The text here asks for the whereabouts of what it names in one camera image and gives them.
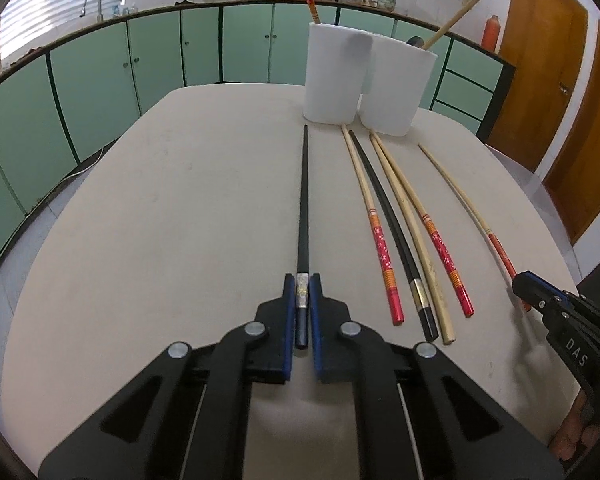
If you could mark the thin red-end bamboo chopstick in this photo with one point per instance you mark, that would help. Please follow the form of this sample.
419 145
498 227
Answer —
483 226

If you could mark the green kitchen cabinets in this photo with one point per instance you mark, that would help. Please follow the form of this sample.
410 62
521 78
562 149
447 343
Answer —
63 103

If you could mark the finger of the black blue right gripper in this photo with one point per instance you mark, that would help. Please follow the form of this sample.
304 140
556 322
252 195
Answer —
540 294

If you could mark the red-handled bamboo chopstick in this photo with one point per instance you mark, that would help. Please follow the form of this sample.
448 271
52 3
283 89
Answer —
390 286

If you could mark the wooden door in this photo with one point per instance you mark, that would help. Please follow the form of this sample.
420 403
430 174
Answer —
544 40

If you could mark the red orange bamboo chopstick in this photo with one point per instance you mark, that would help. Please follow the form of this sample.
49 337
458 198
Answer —
430 229

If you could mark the orange gas cylinder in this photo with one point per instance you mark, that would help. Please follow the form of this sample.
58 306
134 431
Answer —
490 34

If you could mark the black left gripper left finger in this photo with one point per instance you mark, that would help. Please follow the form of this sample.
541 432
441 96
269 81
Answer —
185 414

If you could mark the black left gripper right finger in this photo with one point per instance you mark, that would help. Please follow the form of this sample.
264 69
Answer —
417 414

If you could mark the black chopstick gold band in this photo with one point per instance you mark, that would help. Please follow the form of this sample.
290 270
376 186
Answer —
395 234

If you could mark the white cup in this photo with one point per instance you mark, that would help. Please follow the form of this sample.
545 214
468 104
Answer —
336 67
395 82

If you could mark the glass jar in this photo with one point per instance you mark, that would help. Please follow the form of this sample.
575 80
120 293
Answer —
387 5

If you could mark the plain bamboo chopstick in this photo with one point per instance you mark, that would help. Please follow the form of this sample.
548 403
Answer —
427 289

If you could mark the bamboo chopstick in right cup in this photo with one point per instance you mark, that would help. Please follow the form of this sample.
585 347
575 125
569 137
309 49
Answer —
464 9

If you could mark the right white cup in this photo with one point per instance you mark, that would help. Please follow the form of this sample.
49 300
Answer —
395 82

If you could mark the black chopstick silver band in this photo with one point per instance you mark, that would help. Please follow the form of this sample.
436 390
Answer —
301 322

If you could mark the person's hand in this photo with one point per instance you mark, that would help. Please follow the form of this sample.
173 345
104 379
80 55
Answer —
574 431

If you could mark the left white cup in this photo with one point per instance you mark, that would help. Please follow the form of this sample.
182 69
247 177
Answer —
336 67

